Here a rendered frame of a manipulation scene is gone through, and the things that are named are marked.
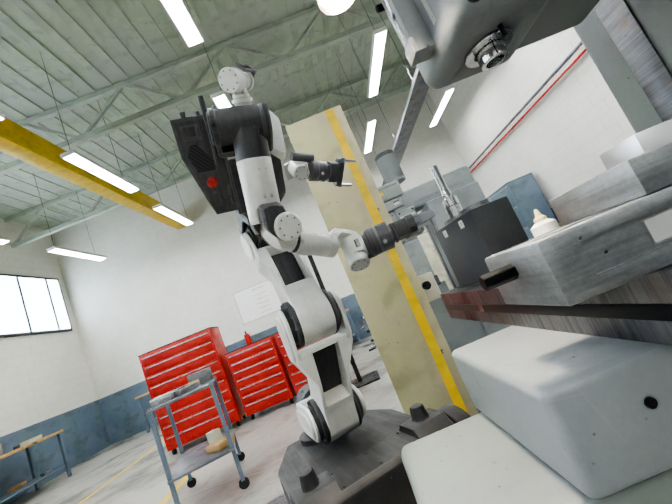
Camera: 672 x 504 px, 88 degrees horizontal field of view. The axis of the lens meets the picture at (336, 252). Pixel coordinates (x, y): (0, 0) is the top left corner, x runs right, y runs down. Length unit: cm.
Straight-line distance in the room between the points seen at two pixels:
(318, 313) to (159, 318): 994
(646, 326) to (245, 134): 82
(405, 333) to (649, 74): 175
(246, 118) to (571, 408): 83
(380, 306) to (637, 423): 190
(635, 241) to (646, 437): 21
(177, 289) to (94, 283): 237
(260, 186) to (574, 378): 73
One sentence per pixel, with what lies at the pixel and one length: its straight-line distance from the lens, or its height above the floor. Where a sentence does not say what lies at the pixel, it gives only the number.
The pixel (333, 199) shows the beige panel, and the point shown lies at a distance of 239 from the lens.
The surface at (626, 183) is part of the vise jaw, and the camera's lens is 48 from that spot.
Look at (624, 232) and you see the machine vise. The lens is 45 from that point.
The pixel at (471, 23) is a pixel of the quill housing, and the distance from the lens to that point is 68.
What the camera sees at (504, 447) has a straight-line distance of 65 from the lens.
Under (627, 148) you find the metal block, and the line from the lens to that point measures 55.
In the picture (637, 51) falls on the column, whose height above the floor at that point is 124.
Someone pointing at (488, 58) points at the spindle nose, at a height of 128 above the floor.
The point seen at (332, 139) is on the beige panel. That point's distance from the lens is 255.
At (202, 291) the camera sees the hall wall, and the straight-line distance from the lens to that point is 1037.
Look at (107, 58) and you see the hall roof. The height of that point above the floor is 618.
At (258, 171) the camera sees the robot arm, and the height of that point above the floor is 138.
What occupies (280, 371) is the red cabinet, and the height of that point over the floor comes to 48.
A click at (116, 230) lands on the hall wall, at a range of 1179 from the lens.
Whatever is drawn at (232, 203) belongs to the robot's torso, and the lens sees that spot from 114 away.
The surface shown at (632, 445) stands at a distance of 51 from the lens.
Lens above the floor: 99
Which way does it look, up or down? 9 degrees up
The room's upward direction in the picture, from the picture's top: 23 degrees counter-clockwise
